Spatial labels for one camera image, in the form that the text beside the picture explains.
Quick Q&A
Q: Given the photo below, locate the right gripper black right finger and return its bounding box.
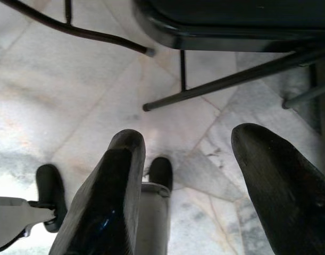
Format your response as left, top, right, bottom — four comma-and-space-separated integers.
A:
231, 123, 325, 255

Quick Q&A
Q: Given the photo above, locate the robot leg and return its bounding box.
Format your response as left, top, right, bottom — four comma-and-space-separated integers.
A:
0, 164, 68, 253
137, 157, 174, 255

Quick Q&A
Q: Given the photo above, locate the robot left leg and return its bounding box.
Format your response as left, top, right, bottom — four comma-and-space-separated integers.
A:
0, 164, 68, 253

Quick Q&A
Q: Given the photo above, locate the marble pattern folding table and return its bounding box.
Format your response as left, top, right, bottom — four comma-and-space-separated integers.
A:
134, 0, 325, 133
0, 0, 156, 57

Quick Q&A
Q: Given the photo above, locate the robot right leg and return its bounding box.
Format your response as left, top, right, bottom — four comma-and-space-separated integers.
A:
137, 157, 174, 255

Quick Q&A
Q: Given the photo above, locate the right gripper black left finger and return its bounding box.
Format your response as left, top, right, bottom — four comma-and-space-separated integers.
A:
48, 129, 147, 255

